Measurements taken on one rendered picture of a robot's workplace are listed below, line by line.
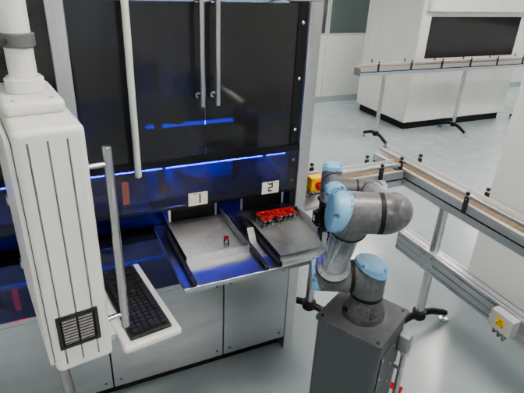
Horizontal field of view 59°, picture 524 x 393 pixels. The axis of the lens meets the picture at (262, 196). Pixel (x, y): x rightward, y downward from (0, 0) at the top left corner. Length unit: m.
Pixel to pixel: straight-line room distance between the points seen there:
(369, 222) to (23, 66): 0.99
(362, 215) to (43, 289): 0.88
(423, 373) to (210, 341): 1.15
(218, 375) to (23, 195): 1.63
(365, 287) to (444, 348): 1.40
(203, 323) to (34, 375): 0.76
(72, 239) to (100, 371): 1.16
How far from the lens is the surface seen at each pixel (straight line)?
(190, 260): 1.82
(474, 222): 2.44
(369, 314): 1.74
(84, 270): 1.40
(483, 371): 2.96
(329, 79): 7.71
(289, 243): 1.96
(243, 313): 2.45
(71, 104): 1.77
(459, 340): 3.09
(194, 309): 2.31
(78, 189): 1.28
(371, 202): 1.27
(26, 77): 1.40
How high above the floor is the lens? 1.91
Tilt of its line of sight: 26 degrees down
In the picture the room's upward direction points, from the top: 3 degrees clockwise
